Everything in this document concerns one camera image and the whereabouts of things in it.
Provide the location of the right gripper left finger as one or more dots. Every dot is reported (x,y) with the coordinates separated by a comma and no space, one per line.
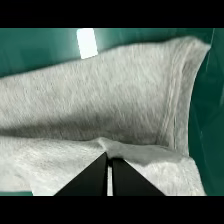
(90,181)

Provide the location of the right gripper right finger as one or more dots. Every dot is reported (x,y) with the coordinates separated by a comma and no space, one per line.
(128,181)

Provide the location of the grey T-shirt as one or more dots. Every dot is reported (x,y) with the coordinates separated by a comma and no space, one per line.
(100,100)

